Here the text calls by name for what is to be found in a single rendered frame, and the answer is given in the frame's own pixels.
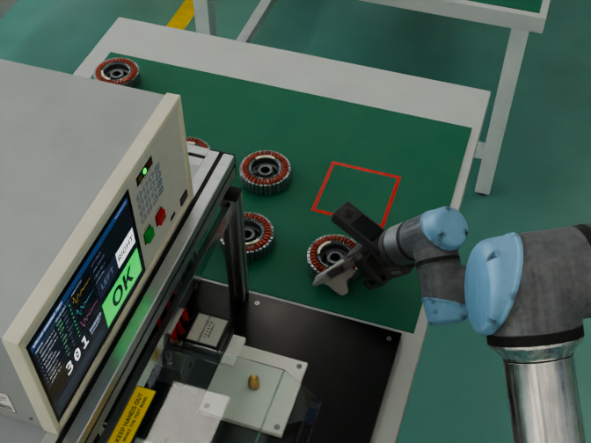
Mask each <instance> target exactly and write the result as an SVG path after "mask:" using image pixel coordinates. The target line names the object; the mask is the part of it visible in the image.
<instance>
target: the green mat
mask: <svg viewBox="0 0 591 443"><path fill-rule="evenodd" d="M113 58H115V60H116V58H119V59H120V58H127V59H130V60H132V61H133V62H135V63H137V65H138V66H139V70H140V75H141V82H140V83H139V85H138V86H137V87H135V88H136V89H139V90H144V91H151V92H155V93H159V94H163V95H165V94H166V93H172V94H176V95H180V96H181V104H182V111H183V117H184V124H185V130H186V137H187V138H188V137H195V138H199V139H202V140H203V141H205V142H206V143H207V144H208V145H209V147H210V148H211V149H215V150H219V151H223V152H227V153H231V154H235V158H236V170H237V174H236V175H235V177H234V178H233V180H232V182H231V184H230V186H234V187H237V188H242V194H243V208H244V212H248V214H249V212H252V213H257V214H261V215H264V216H265V217H266V218H267V219H268V220H269V221H270V222H271V223H272V224H273V227H274V247H273V248H272V249H271V251H270V252H269V253H268V254H266V256H264V257H263V258H259V260H255V259H254V261H252V262H251V260H250V262H247V269H248V282H249V290H251V291H254V292H258V293H262V294H267V295H271V296H274V297H277V298H281V299H284V300H288V301H293V302H297V303H301V304H303V305H307V306H311V307H314V308H318V309H323V310H327V311H331V312H333V313H337V314H341V315H344V316H350V317H353V318H357V319H360V320H363V321H367V322H371V323H376V324H380V325H383V326H387V327H390V328H393V329H397V330H402V331H406V332H410V333H413V334H414V331H415V328H416V324H417V322H418V318H419V315H420V310H421V306H422V303H423V302H422V301H421V298H422V296H421V292H420V283H419V277H418V273H417V267H416V266H414V267H413V269H412V270H411V271H410V272H409V274H406V275H403V276H400V277H397V278H395V279H392V280H389V281H388V282H387V283H386V284H385V285H384V286H382V287H377V288H374V289H371V290H368V289H367V288H366V286H365V285H364V284H363V282H362V281H363V280H365V279H364V278H363V277H362V276H361V274H360V275H359V276H358V278H357V279H355V280H354V281H351V283H349V284H348V283H347V286H348V293H347V294H345V295H340V294H337V293H336V292H335V291H334V290H332V289H331V288H330V287H328V286H327V285H325V283H324V284H320V285H318V286H315V287H314V286H313V285H312V283H313V281H314V278H313V276H311V275H310V272H309V269H308V267H307V252H308V249H309V247H310V245H311V244H312V243H313V242H314V241H315V242H316V240H317V239H319V237H321V236H322V237H324V236H328V235H336V237H337V235H340V237H342V236H346V237H347V236H348V237H350V238H352V237H351V236H350V235H348V233H346V232H345V231H344V230H342V229H341V228H340V227H338V226H337V225H336V224H335V223H333V222H332V215H328V214H322V213H319V212H315V211H311V209H312V207H313V205H314V202H315V200H316V198H317V195H318V193H319V190H320V188H321V186H322V184H323V182H324V180H325V176H326V174H327V171H328V170H329V168H330V166H331V163H332V161H334V162H338V163H345V164H349V165H353V166H357V167H361V168H365V169H369V170H373V171H380V172H384V173H388V174H392V175H396V176H400V177H401V179H400V182H399V184H398V189H397V191H396V194H395V197H394V200H393V202H392V204H391V207H390V212H389V214H388V217H387V220H386V223H385V225H384V227H383V229H385V230H386V229H389V228H390V227H392V226H394V225H397V224H399V223H401V222H405V221H407V220H409V219H412V218H413V217H416V216H418V215H421V214H423V213H425V212H426V211H428V210H434V209H437V208H440V207H450V204H451V201H452V198H453V194H454V191H455V188H456V182H457V179H458V176H459V172H460V170H461V166H462V163H463V158H464V154H465V151H466V148H467V145H468V141H469V139H470V135H471V130H472V127H465V126H460V125H456V124H452V123H448V122H443V121H438V120H431V119H427V118H422V117H418V116H414V115H410V114H405V113H398V112H393V111H389V110H384V109H381V108H376V107H372V106H367V105H360V104H355V103H351V102H347V101H343V100H338V99H334V98H327V97H322V96H318V95H314V94H309V93H305V92H300V91H293V90H289V89H284V88H280V87H276V86H272V85H267V84H260V83H255V82H251V81H246V80H243V79H238V78H234V77H229V76H222V75H217V74H213V73H209V72H205V71H200V70H196V69H189V68H184V67H180V66H175V65H171V64H167V63H162V62H155V61H151V60H146V59H142V58H138V57H134V56H129V55H124V54H117V53H113V52H110V53H109V55H108V56H107V57H106V58H105V60H108V59H112V60H113ZM105 60H104V61H105ZM104 61H103V62H104ZM261 150H262V151H263V153H264V150H266V152H267V151H268V150H271V152H272V151H275V152H278V153H279V154H282V155H283V156H285V157H286V158H287V159H288V161H289V163H290V166H291V179H290V182H289V184H288V186H286V188H285V189H283V190H282V191H279V192H277V193H275V194H270V195H268V193H267V195H264V193H263V195H259V194H256V193H253V192H252V191H250V192H249V191H248V189H247V190H246V189H245V187H243V185H242V183H241V180H240V170H239V168H240V164H241V162H243V159H244V158H245V157H247V156H248V155H250V154H252V153H253V152H254V153H255V152H256V151H258V152H260V151H261ZM396 181H397V179H396V178H393V177H388V176H384V175H380V174H376V173H372V172H368V171H361V170H357V169H353V168H349V167H346V166H341V165H337V164H334V166H333V169H332V172H331V175H330V177H329V178H328V181H327V183H326V185H325V189H324V190H323V193H322V195H321V197H320V200H319V202H318V204H317V207H316V209H319V210H323V211H327V212H331V213H334V212H335V211H336V210H337V209H338V208H339V207H341V206H342V205H343V204H344V203H345V202H347V201H348V202H350V203H351V204H353V205H354V206H355V207H357V208H358V209H359V210H361V211H362V212H363V213H364V214H365V215H366V216H368V217H369V218H370V219H372V220H373V221H374V222H376V223H378V224H381V223H382V220H383V216H384V214H385V211H386V208H387V206H388V203H389V200H390V196H391V194H392V191H393V188H394V185H395V183H396ZM352 239H353V238H352ZM353 240H354V239H353ZM354 241H356V240H354ZM356 242H357V241H356ZM357 243H358V242H357ZM201 277H202V278H205V279H208V280H214V281H218V282H221V283H224V284H228V275H227V266H226V257H225V253H224V252H223V250H222V248H221V245H220V241H219V243H218V245H217V246H216V248H215V251H214V253H213V254H212V256H211V258H210V260H209V261H208V264H207V266H206V268H205V270H204V272H203V274H202V275H201ZM228 285H229V284H228Z"/></svg>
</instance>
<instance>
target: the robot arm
mask: <svg viewBox="0 0 591 443"><path fill-rule="evenodd" d="M332 222H333V223H335V224H336V225H337V226H338V227H340V228H341V229H342V230H344V231H345V232H346V233H348V235H350V236H351V237H352V238H353V239H354V240H356V241H357V242H358V243H357V244H356V245H355V246H354V247H353V248H352V249H351V250H350V251H349V252H348V253H347V256H348V258H346V259H345V260H344V259H341V260H340V261H339V262H337V263H336V264H334V265H333V266H331V267H330V268H328V269H326V270H324V271H323V272H321V273H320V274H318V275H317V276H316V278H315V279H314V281H313V283H312V285H313V286H314V287H315V286H318V285H320V284H322V283H325V284H326V285H327V286H328V287H330V288H331V289H332V290H334V291H335V292H336V293H337V294H340V295H345V294H347V293H348V286H347V281H348V280H349V279H350V278H352V277H353V276H354V269H353V268H352V267H353V266H354V265H355V266H356V267H357V269H358V270H359V273H360V274H361V276H362V277H363V278H364V279H365V280H363V281H362V282H363V284H364V285H365V286H366V288H367V289H368V290H371V289H374V288H377V287H382V286H384V285H385V284H386V283H387V282H388V281H389V280H392V279H395V278H397V277H400V276H403V275H406V274H409V272H410V271H411V270H412V269H413V267H414V266H416V267H417V273H418V277H419V283H420V292H421V296H422V298H421V301H422V302H423V305H424V309H425V312H426V317H427V321H428V322H429V323H430V324H431V325H433V326H440V325H447V324H452V323H461V322H465V321H468V320H470V323H471V326H472V328H473V329H474V330H475V331H476V332H477V333H479V334H482V335H485V336H486V337H487V344H488V346H489V347H490V348H491V349H492V350H494V351H495V352H496V353H498V354H499V356H500V357H501V358H502V362H503V368H504V375H505V382H506V389H507V400H508V408H509V414H510V421H511V427H512V434H513V441H514V443H586V439H585V432H584V425H583V418H582V412H581V406H580V393H579V386H578V380H577V374H576V366H575V360H574V354H573V353H574V350H575V348H576V347H577V346H578V345H579V344H580V342H581V341H582V340H583V339H584V337H585V335H584V328H583V321H582V319H586V318H590V317H591V223H584V224H579V225H574V226H567V227H561V228H555V229H542V230H536V231H530V232H523V233H515V232H511V233H507V234H505V235H504V236H496V237H492V238H487V239H485V240H482V241H481V242H479V243H478V244H477V245H476V246H475V247H474V248H473V250H472V252H471V254H470V257H469V260H468V262H467V265H461V260H460V256H459V252H458V249H459V248H460V247H461V246H462V245H463V244H464V243H465V242H466V240H467V234H468V226H467V222H466V220H465V219H464V217H463V216H462V214H461V213H460V212H459V211H457V210H456V209H454V208H453V207H440V208H437V209H434V210H428V211H426V212H425V213H423V214H421V215H418V216H416V217H413V218H412V219H409V220H407V221H403V222H401V223H399V224H397V225H394V226H392V227H390V228H389V229H386V230H385V229H383V228H382V227H381V226H380V225H378V224H377V223H376V222H374V221H373V220H372V219H370V218H369V217H368V216H366V215H365V214H364V213H363V212H362V211H361V210H359V209H358V208H357V207H355V206H354V205H353V204H351V203H350V202H348V201H347V202H345V203H344V204H343V205H342V206H341V207H339V208H338V209H337V210H336V211H335V212H334V213H333V214H332ZM376 284H378V285H377V286H374V285H376ZM372 286H374V287H372Z"/></svg>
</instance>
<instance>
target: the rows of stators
mask: <svg viewBox="0 0 591 443"><path fill-rule="evenodd" d="M124 73H125V74H126V75H124ZM109 76H110V77H109ZM93 77H94V79H95V80H99V81H103V82H107V83H111V84H118V85H123V86H127V87H131V88H135V87H137V86H138V85H139V83H140V82H141V75H140V70H139V66H138V65H137V63H135V62H133V61H132V60H130V59H127V58H120V59H119V58H116V60H115V58H113V60H112V59H108V60H105V61H104V62H101V63H100V64H99V65H98V66H97V68H95V69H94V72H93Z"/></svg>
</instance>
